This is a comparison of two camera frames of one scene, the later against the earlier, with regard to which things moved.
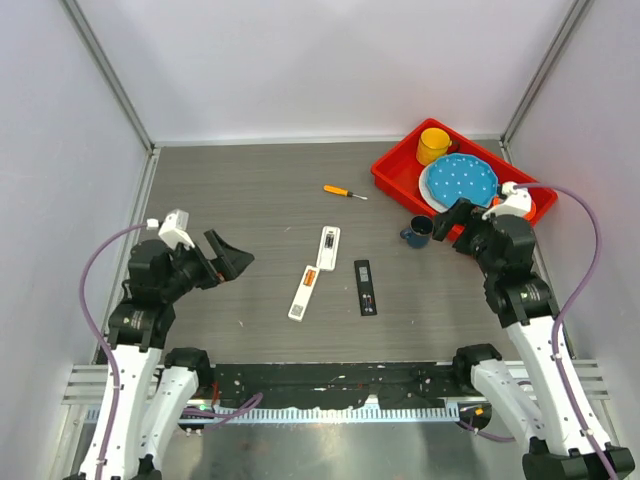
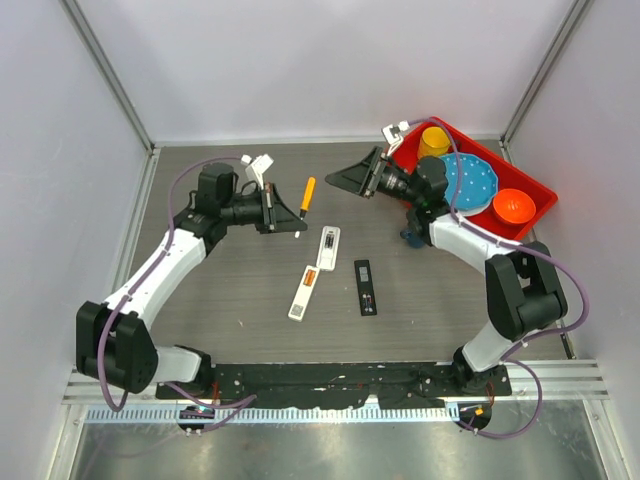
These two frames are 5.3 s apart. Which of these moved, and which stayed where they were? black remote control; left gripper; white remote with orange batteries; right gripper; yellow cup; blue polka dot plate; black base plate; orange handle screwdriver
Moved: left gripper; orange handle screwdriver; right gripper
Stayed: black base plate; white remote with orange batteries; yellow cup; blue polka dot plate; black remote control
